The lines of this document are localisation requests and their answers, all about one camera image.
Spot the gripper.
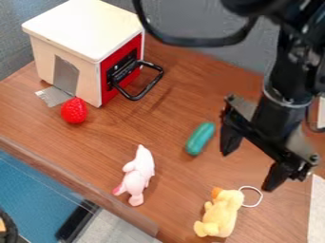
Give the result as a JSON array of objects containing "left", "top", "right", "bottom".
[{"left": 218, "top": 92, "right": 321, "bottom": 193}]

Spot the cabinet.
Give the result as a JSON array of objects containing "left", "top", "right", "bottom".
[{"left": 20, "top": 0, "right": 146, "bottom": 109}]

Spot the pink plush animal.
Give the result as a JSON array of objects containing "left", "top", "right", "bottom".
[{"left": 111, "top": 144, "right": 157, "bottom": 207}]

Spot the green toy cucumber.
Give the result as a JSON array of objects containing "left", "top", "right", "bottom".
[{"left": 183, "top": 121, "right": 218, "bottom": 158}]

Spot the yellow plush duck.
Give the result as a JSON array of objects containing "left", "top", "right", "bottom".
[{"left": 193, "top": 185, "right": 264, "bottom": 238}]

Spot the red toy strawberry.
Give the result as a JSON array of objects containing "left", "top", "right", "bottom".
[{"left": 59, "top": 97, "right": 89, "bottom": 124}]

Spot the drawer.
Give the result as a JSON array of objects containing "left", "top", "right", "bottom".
[{"left": 99, "top": 32, "right": 165, "bottom": 105}]

